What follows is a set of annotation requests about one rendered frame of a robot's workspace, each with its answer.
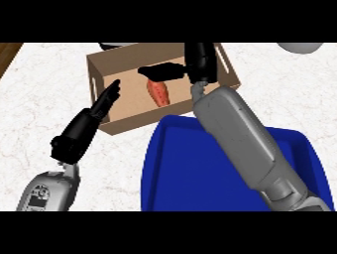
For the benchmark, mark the pale grey round object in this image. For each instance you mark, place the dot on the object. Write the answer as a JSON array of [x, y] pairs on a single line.
[[301, 47]]

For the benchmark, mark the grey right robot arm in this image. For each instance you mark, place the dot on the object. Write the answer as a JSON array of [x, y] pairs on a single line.
[[255, 145]]

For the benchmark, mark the brown cardboard box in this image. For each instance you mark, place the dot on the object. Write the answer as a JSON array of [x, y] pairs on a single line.
[[128, 82]]

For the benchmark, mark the orange sweet potato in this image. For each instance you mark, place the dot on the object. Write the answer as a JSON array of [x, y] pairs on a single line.
[[159, 92]]

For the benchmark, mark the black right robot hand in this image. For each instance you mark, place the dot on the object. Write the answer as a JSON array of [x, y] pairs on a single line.
[[200, 63]]

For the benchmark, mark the dark round object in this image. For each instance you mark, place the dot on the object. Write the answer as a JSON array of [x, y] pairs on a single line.
[[112, 45]]

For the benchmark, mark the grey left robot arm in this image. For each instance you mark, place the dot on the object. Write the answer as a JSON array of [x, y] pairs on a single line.
[[48, 191]]

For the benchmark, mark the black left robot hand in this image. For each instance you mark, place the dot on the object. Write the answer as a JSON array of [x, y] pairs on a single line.
[[82, 129]]

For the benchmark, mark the blue plastic tray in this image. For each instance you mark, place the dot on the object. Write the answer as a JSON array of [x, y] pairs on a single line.
[[191, 172]]

